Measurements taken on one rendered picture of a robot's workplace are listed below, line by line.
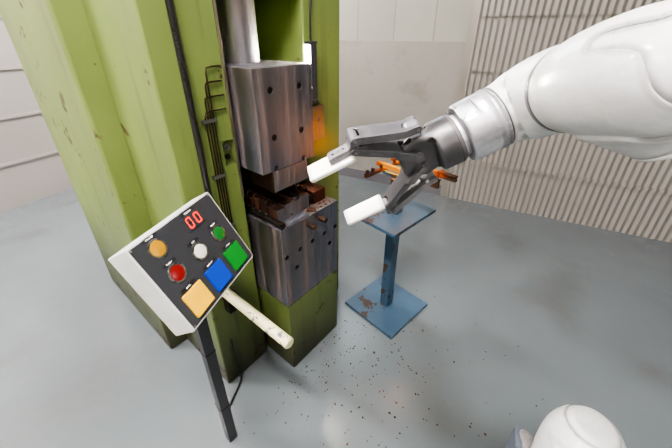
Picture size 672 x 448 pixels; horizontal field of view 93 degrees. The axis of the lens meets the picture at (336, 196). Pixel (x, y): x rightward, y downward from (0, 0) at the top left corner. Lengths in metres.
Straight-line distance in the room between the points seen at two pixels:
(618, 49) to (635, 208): 3.61
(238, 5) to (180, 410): 1.87
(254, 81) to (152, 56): 0.31
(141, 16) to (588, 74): 1.09
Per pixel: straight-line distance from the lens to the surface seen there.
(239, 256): 1.14
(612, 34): 0.36
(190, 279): 1.01
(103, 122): 1.62
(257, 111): 1.23
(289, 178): 1.40
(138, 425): 2.10
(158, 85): 1.20
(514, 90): 0.48
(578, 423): 1.06
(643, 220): 4.00
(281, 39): 1.67
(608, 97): 0.34
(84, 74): 1.60
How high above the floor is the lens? 1.67
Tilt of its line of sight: 27 degrees down
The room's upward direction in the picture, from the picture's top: straight up
